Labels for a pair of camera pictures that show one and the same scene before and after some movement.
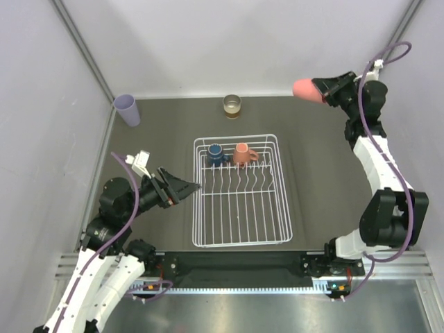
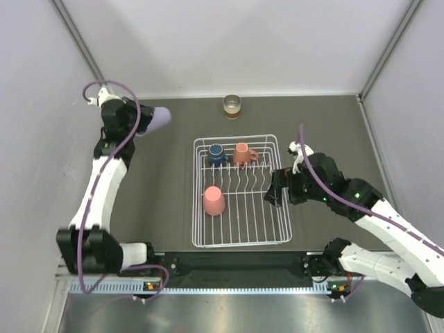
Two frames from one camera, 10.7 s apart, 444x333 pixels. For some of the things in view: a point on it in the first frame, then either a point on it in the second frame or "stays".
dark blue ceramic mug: [216, 155] stays
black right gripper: [330, 88] -> [281, 178]
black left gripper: [177, 188] -> [146, 116]
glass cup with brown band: [232, 106] stays
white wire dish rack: [242, 200] stays
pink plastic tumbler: [306, 89] -> [214, 202]
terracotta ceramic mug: [243, 155] stays
